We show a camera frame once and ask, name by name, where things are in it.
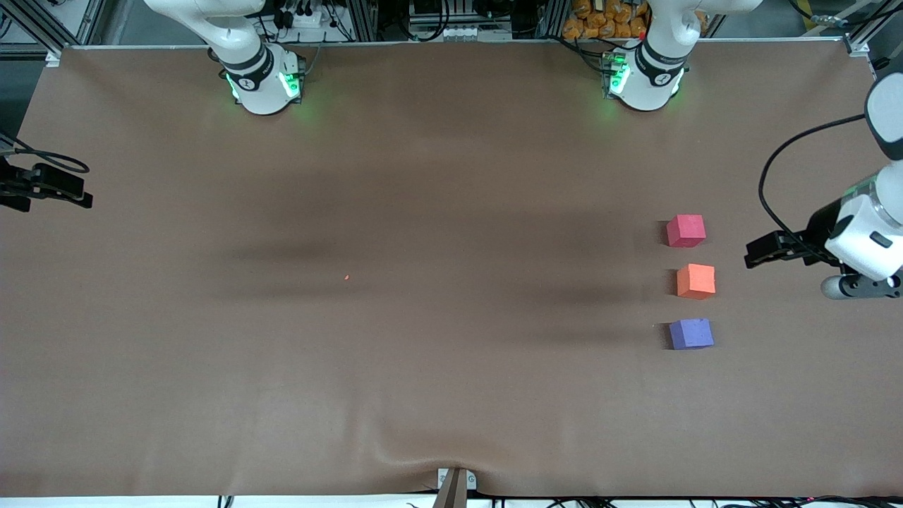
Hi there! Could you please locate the orange foam block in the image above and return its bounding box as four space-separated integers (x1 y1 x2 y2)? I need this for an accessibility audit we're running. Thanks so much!
677 264 716 301

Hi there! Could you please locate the red foam block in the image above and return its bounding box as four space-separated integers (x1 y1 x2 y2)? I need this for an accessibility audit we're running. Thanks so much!
667 214 706 248

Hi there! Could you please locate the purple foam block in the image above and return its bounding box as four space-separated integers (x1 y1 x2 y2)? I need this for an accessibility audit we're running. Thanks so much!
669 318 715 351

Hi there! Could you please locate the bag of orange fruit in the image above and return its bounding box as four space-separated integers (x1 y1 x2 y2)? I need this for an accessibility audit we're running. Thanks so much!
562 0 649 40

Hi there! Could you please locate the white power strip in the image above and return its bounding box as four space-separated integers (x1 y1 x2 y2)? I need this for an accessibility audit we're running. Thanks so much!
284 7 341 30

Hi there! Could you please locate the brown table cover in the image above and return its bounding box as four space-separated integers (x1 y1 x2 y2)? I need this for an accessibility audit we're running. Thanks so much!
0 40 903 499

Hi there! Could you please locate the white terminal block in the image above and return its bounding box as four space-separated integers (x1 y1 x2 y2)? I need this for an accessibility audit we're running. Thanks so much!
437 25 513 42

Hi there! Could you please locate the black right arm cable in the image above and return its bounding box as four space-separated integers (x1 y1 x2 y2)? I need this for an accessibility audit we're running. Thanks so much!
0 133 91 174

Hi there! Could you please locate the aluminium frame profile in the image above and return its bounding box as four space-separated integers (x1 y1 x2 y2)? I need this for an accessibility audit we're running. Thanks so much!
0 0 108 59
842 0 903 59

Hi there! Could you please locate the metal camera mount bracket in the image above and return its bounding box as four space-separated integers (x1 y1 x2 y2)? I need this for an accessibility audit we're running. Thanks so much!
437 468 478 508

